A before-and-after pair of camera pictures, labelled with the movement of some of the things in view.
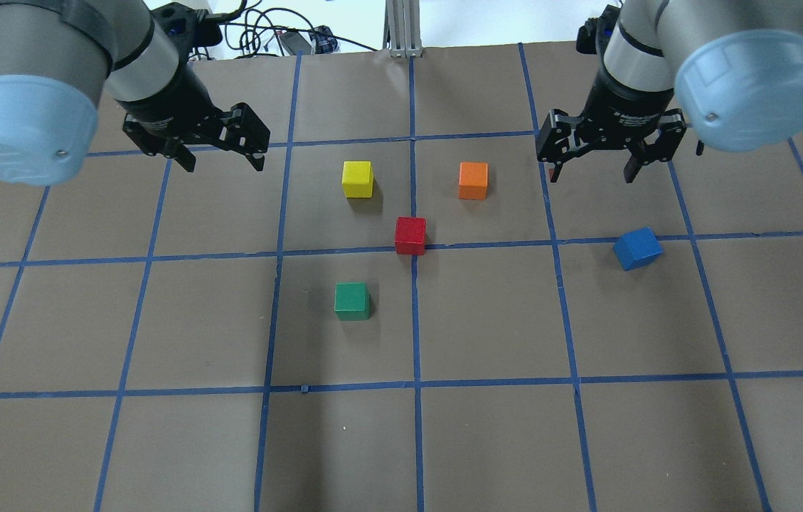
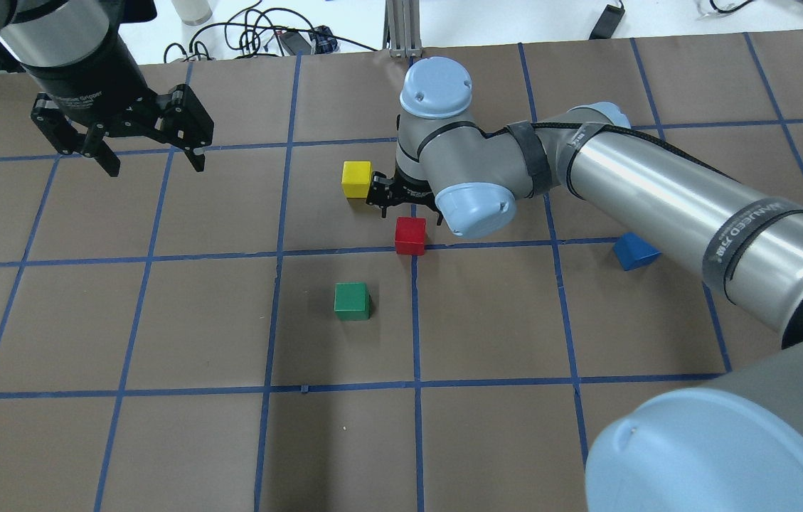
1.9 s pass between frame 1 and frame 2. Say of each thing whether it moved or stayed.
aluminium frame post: stayed
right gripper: moved
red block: stayed
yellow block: stayed
